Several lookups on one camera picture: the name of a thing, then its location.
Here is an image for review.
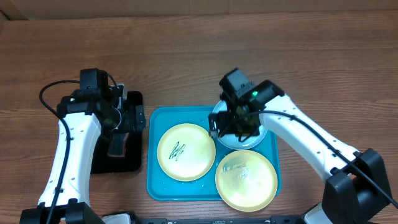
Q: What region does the light blue plate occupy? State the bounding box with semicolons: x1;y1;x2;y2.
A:
211;100;268;151

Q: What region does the orange and green sponge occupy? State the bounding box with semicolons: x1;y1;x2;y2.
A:
107;133;129;157

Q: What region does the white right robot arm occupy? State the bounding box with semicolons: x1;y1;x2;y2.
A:
208;68;397;223

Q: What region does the yellow plate with scribble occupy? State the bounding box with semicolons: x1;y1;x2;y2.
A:
157;123;216;182

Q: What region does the yellow plate near front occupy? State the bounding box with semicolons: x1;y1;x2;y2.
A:
215;150;278;212

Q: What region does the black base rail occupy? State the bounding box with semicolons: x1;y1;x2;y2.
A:
102;212;304;224

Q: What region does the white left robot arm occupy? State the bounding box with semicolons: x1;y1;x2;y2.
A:
19;68;146;224

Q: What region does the black rectangular plastic tray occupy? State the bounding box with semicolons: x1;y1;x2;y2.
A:
90;90;144;175

